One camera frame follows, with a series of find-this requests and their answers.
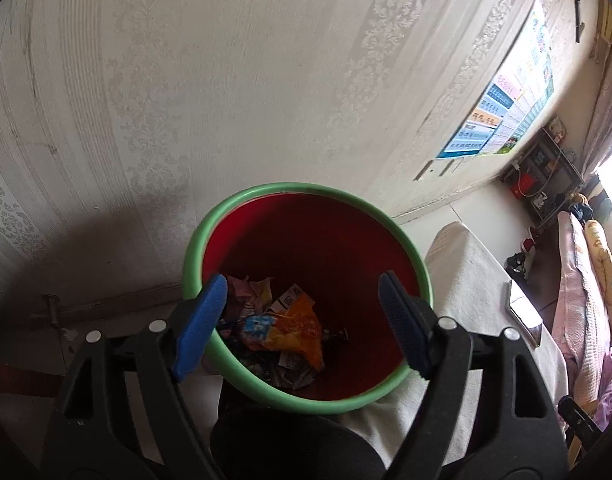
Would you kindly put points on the small silver box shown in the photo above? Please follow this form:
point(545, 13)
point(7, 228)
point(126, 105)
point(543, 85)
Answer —
point(523, 310)

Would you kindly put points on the green-edged wall poster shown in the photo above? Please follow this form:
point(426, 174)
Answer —
point(511, 145)

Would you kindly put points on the pink snack wrapper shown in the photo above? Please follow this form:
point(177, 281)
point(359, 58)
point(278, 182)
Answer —
point(246, 292)

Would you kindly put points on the pink bedspread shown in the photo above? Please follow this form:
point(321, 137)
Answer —
point(571, 300)

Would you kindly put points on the black wall bar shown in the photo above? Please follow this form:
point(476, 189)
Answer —
point(578, 17)

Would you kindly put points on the purple cloth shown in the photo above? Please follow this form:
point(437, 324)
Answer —
point(611, 390)

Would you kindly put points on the white grid wall poster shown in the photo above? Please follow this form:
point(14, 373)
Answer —
point(508, 115)

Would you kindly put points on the white and blue wrapper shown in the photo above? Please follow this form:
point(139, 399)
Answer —
point(288, 297)

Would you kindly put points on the yellow and white quilt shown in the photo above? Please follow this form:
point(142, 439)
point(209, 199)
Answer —
point(603, 260)

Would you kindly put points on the dark storage shelf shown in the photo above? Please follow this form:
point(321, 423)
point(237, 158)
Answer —
point(556, 180)

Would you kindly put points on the red shoe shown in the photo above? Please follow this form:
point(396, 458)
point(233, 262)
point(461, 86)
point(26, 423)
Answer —
point(527, 245)

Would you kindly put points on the blue striped wall poster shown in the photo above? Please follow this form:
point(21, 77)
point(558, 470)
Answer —
point(466, 135)

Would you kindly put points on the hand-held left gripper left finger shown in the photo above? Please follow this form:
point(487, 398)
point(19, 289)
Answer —
point(200, 330)

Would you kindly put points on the small framed picture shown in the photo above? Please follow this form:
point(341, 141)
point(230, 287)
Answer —
point(556, 130)

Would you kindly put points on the yellow orange snack wrapper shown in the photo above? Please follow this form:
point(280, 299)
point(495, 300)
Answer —
point(296, 335)

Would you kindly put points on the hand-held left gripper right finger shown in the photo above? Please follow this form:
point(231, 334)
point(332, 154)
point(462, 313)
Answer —
point(403, 325)

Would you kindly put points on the pair of black shoes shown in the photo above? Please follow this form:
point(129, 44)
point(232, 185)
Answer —
point(517, 263)

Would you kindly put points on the red bin with green rim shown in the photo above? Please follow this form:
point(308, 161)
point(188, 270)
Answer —
point(311, 240)

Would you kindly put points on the pale curtain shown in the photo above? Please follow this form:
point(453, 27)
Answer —
point(606, 110)

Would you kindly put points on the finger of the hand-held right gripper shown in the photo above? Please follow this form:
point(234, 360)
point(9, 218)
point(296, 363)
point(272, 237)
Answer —
point(578, 417)

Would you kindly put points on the dark clothes pile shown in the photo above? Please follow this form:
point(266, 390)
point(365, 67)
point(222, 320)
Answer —
point(581, 205)

